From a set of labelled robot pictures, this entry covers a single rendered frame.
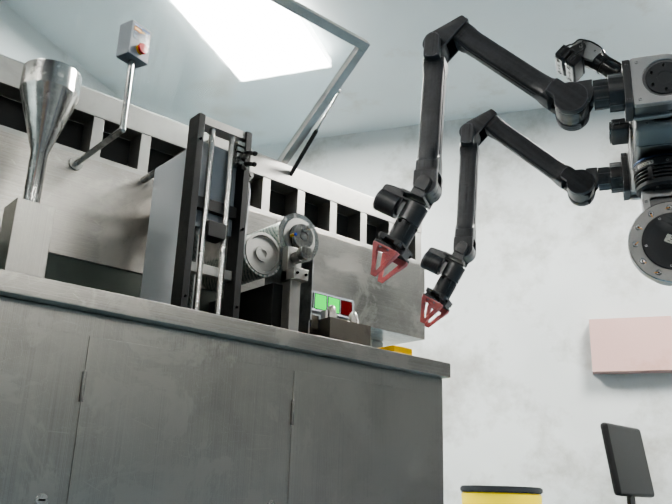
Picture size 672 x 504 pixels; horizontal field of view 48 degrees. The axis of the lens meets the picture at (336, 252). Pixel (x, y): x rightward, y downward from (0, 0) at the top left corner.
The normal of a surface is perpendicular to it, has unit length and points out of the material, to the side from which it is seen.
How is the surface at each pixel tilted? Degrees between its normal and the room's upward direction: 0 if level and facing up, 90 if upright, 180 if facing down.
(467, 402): 90
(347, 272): 90
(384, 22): 180
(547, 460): 90
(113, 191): 90
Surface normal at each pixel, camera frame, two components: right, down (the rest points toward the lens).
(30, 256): 0.66, -0.22
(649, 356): -0.33, -0.30
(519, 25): -0.04, 0.95
